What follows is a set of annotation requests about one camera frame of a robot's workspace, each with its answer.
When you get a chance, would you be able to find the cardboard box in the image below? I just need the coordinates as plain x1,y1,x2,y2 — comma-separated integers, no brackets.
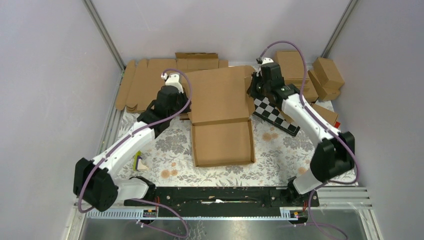
187,65,256,168
303,79,319,103
312,57,345,90
273,51,305,86
307,70,341,102

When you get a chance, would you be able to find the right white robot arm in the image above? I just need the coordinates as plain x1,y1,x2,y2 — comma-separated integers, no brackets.
247,58,355,206

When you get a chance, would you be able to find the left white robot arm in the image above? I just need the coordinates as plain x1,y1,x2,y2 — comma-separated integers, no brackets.
73,72,191,213

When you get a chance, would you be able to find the folded box on red box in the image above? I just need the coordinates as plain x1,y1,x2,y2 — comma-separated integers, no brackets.
311,103,339,127

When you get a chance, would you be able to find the black white checkerboard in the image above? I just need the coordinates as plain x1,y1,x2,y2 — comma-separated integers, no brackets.
253,97,300,137

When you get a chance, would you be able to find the stack of flat cardboard sheets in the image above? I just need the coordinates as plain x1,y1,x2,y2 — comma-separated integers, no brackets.
115,52,229,113

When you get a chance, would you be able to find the green white small tool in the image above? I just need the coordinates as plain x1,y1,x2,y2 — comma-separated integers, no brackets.
132,151,149,172

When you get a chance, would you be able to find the floral patterned table mat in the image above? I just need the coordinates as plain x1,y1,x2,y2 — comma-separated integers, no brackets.
117,115,315,187

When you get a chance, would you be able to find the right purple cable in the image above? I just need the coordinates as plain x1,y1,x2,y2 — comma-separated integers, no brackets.
258,40,360,240

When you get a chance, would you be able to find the purple cable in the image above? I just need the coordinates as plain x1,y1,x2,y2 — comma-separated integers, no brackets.
258,40,360,240
77,68,194,239

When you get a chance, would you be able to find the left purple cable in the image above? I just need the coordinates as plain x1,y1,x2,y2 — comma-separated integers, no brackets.
77,68,194,239

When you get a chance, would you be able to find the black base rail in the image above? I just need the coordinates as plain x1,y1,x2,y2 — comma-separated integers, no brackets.
144,186,309,218

